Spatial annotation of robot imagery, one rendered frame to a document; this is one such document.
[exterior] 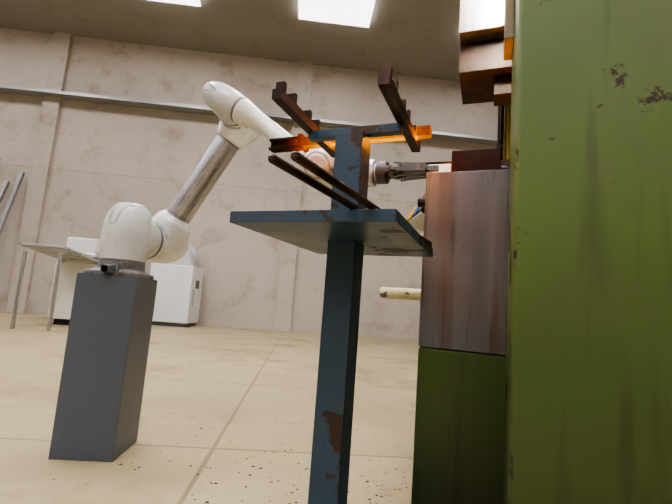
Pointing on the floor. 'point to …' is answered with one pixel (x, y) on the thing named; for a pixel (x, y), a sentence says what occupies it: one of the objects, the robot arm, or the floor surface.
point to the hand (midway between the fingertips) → (440, 170)
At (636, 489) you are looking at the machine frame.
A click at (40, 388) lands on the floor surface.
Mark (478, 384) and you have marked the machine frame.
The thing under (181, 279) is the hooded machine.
